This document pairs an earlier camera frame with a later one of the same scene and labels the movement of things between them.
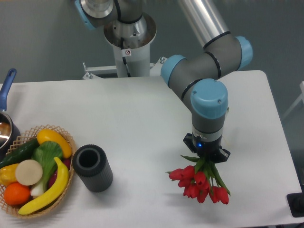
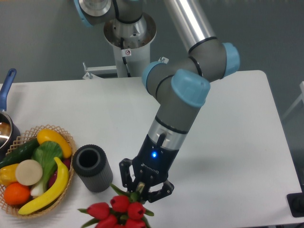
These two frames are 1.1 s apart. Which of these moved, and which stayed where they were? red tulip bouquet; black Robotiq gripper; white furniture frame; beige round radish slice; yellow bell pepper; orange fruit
Moved: black Robotiq gripper; red tulip bouquet
Stayed: orange fruit; beige round radish slice; yellow bell pepper; white furniture frame
